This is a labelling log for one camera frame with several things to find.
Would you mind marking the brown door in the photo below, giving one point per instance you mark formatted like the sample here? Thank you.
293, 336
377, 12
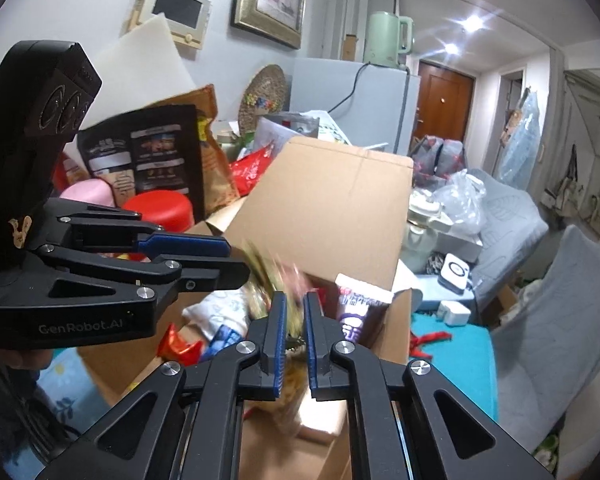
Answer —
445, 105

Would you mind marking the white fridge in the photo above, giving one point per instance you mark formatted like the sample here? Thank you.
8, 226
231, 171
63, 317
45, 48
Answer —
360, 105

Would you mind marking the white printed paper bag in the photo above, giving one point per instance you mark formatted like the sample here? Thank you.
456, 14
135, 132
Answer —
300, 127

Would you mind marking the clear hanging garment bag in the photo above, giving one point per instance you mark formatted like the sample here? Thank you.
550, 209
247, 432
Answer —
522, 130

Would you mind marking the white plastic bag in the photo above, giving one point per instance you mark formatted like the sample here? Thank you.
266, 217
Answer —
460, 200

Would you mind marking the brown cardboard box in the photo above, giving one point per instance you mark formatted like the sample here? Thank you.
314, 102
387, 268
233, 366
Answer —
330, 200

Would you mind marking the purple silver snack bag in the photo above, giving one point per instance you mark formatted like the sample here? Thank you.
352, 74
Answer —
355, 310

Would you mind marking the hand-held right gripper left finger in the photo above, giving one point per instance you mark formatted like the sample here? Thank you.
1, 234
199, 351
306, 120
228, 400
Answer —
278, 345

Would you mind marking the red packet with white print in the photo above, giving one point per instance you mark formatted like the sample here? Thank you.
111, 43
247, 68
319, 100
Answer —
252, 170

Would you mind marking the blue white cookie tube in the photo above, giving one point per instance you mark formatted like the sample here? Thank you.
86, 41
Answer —
226, 336

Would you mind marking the teal table cover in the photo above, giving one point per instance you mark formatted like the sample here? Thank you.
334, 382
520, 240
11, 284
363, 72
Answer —
460, 355

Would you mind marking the white foam board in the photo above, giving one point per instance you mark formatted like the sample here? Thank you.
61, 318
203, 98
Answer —
140, 70

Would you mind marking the red lidded container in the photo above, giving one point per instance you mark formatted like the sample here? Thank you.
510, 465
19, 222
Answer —
160, 207

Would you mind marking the white patterned snack packet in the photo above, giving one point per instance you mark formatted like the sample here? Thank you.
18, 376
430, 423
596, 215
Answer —
220, 307

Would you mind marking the white small box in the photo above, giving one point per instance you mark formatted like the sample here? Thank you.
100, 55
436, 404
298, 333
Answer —
452, 312

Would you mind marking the red ribbon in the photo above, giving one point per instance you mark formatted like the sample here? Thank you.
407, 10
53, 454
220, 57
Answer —
427, 339

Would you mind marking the round woven plate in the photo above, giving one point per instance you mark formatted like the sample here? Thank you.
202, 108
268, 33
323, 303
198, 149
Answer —
262, 97

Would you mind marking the large red snack bag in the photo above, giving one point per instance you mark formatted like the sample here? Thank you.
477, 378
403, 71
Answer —
180, 347

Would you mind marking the green electric kettle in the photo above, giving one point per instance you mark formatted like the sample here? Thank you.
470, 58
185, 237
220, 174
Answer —
387, 40

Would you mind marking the clear bag of yellow waffles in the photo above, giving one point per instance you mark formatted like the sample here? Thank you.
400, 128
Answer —
280, 280

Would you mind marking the white square device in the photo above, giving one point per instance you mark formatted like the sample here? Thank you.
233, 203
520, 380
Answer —
455, 270

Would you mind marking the grey red backpack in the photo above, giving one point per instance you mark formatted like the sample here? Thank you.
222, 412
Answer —
437, 157

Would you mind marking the grey covered chair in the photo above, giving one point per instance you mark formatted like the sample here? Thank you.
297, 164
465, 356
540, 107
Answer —
510, 220
545, 340

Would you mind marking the orange brown snack bag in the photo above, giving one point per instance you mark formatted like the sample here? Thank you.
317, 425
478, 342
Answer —
215, 160

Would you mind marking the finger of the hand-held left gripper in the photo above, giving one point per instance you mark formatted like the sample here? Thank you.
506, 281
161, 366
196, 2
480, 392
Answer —
205, 275
190, 245

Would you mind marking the black printed snack bag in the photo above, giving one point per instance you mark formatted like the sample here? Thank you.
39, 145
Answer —
150, 150

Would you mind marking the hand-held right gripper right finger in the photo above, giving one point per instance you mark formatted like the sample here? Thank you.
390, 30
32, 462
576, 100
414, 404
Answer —
312, 345

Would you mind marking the beige wall intercom panel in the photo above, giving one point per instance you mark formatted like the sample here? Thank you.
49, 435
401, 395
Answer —
172, 7

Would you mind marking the pink jar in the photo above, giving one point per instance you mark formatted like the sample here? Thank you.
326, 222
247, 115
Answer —
87, 192

